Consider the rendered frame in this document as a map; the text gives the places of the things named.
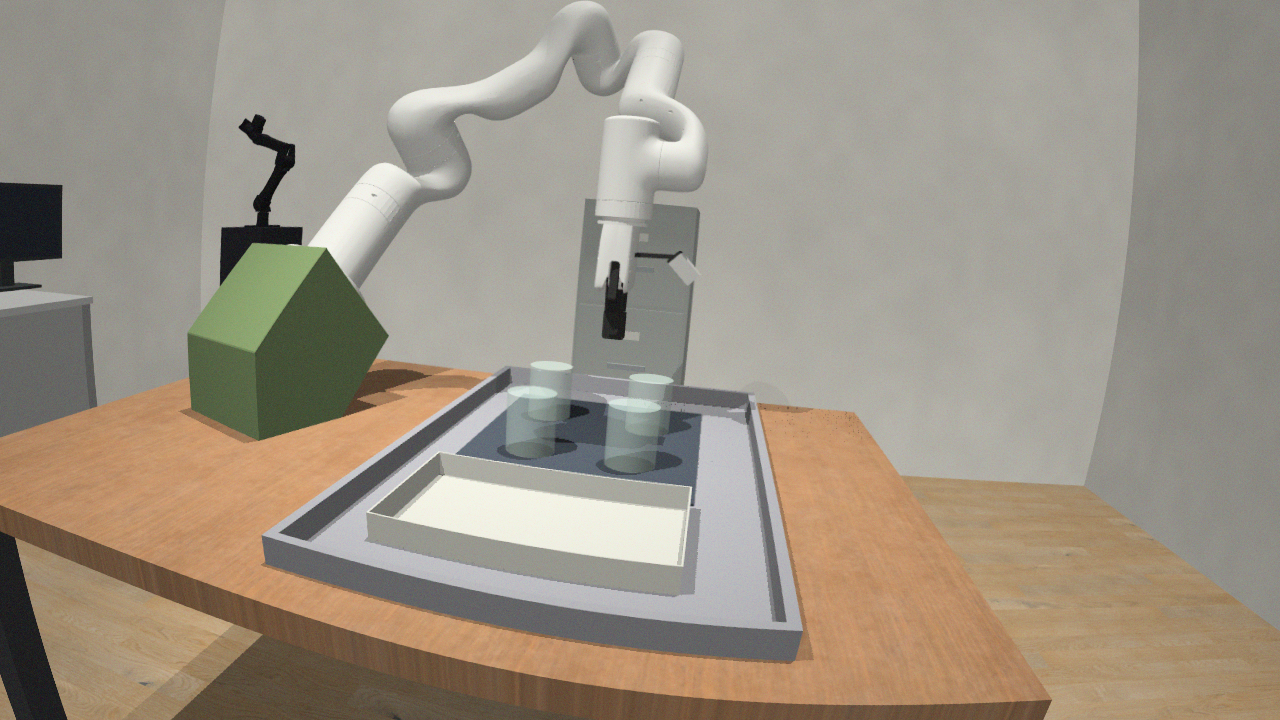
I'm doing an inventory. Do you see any clear glass jar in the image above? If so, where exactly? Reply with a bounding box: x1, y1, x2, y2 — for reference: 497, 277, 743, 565
529, 361, 573, 421
604, 398, 660, 473
506, 386, 557, 457
628, 374, 675, 436

